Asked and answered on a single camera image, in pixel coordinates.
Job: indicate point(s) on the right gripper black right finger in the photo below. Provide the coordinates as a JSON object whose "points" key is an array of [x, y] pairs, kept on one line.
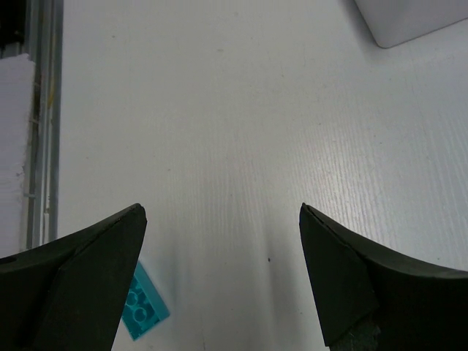
{"points": [[370, 297]]}

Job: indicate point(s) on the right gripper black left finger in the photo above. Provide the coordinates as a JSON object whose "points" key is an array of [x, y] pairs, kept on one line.
{"points": [[69, 294]]}

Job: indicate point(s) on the blue 2x3 lego brick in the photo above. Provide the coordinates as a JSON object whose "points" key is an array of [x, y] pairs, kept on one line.
{"points": [[144, 307]]}

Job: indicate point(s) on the right white divided container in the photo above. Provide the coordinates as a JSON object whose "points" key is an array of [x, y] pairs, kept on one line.
{"points": [[392, 22]]}

